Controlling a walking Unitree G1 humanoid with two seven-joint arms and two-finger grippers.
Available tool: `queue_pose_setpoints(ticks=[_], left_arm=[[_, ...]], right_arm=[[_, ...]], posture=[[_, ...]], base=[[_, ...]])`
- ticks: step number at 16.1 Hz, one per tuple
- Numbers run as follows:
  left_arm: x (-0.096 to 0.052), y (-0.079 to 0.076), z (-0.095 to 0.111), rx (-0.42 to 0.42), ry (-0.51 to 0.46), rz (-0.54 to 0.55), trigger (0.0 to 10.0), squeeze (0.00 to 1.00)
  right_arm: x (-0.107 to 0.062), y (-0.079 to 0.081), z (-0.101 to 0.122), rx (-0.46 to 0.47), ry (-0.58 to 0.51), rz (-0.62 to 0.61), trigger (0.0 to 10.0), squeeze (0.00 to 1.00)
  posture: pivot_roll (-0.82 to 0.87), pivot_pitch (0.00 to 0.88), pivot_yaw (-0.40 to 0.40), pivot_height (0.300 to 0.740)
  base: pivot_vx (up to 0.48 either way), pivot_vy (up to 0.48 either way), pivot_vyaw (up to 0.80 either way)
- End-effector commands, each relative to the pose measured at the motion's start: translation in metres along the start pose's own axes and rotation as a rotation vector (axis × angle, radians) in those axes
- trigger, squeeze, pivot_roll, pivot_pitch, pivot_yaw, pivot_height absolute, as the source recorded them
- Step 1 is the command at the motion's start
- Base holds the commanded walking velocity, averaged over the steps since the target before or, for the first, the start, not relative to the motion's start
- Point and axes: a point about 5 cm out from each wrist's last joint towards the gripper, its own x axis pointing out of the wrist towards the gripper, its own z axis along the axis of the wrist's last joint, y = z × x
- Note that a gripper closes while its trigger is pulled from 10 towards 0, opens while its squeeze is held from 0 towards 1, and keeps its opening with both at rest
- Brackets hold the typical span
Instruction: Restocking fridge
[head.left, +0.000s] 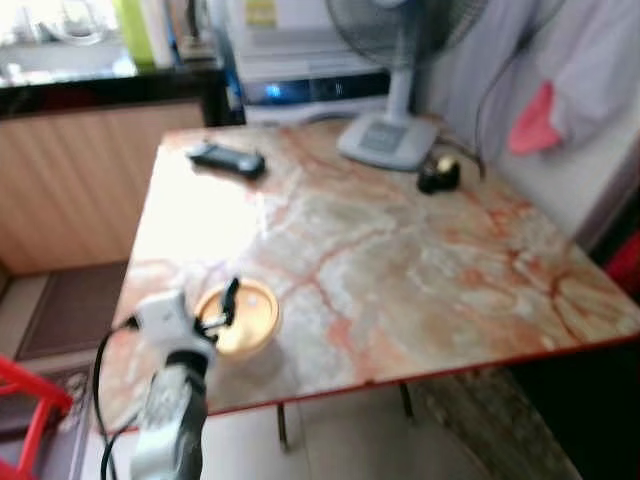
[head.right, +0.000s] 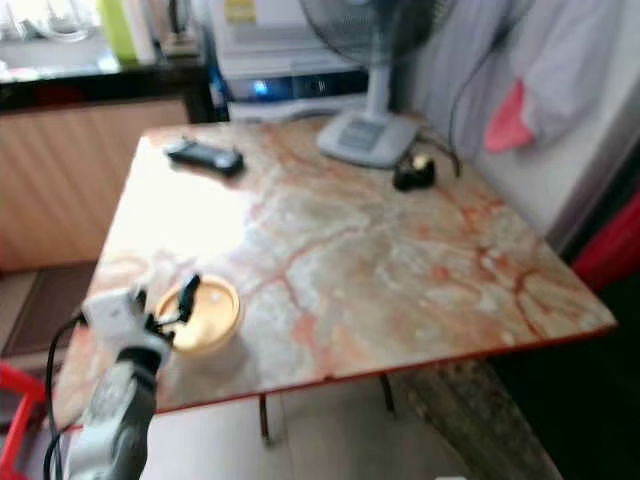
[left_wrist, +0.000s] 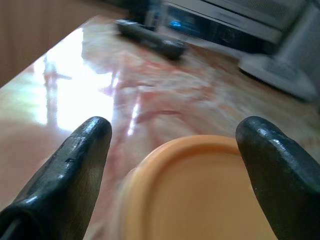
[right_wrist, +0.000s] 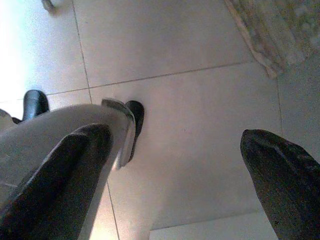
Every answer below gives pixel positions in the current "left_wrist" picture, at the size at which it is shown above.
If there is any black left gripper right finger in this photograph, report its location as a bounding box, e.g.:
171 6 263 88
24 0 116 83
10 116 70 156
235 116 320 240

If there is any white appliance base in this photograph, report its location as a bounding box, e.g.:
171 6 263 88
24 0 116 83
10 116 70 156
238 23 320 101

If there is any orange-lidded plastic food container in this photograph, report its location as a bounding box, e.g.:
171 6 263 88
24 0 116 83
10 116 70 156
119 134 276 240

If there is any dark grey remote control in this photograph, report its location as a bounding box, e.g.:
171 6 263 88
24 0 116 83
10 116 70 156
115 19 187 61

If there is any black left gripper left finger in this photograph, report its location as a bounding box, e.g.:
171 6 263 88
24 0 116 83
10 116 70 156
0 116 113 240

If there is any white electronic box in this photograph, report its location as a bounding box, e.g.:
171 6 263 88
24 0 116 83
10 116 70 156
159 0 295 54

